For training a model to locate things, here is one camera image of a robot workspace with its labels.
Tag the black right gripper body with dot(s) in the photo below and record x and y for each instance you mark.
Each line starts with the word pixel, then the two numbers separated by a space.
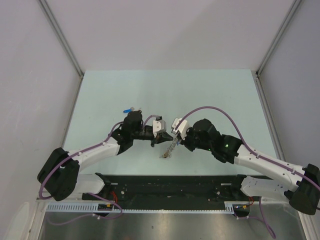
pixel 191 141

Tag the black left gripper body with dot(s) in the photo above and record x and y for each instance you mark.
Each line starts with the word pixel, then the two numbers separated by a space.
pixel 145 135

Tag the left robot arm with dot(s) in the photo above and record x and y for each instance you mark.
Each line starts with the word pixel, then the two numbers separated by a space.
pixel 61 175

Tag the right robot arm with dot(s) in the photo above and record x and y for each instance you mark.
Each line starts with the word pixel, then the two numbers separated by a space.
pixel 295 184

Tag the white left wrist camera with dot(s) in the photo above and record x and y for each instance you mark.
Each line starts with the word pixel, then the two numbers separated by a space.
pixel 158 126

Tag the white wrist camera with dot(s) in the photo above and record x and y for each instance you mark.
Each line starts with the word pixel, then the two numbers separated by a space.
pixel 158 126
pixel 179 127

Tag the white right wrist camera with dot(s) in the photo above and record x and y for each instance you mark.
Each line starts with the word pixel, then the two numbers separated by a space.
pixel 179 127

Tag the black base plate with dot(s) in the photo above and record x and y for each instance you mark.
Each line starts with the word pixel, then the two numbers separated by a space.
pixel 213 187

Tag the white slotted cable duct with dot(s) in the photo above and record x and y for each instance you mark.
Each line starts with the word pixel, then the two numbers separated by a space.
pixel 225 207

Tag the left aluminium frame post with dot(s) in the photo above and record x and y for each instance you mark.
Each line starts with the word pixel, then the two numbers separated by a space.
pixel 55 26

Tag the aluminium frame post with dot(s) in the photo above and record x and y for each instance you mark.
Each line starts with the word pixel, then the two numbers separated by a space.
pixel 55 26
pixel 294 8

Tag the right aluminium frame post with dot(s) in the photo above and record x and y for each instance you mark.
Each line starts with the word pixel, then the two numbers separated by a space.
pixel 294 8

